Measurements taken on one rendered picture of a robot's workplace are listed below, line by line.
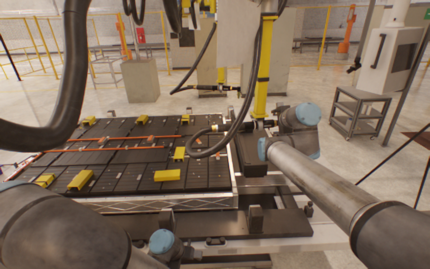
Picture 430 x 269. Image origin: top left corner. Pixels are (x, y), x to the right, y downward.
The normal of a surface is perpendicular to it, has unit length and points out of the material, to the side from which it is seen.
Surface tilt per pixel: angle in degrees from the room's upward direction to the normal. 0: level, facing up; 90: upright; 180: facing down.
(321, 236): 0
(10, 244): 48
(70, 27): 61
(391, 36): 90
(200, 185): 0
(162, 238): 19
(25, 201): 5
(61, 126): 56
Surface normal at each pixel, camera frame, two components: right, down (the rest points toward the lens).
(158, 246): -0.16, -0.69
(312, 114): 0.09, -0.13
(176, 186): -0.03, -0.88
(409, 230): -0.52, -0.68
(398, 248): -0.74, -0.24
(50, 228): 0.38, -0.59
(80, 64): 0.74, -0.09
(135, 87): 0.03, 0.47
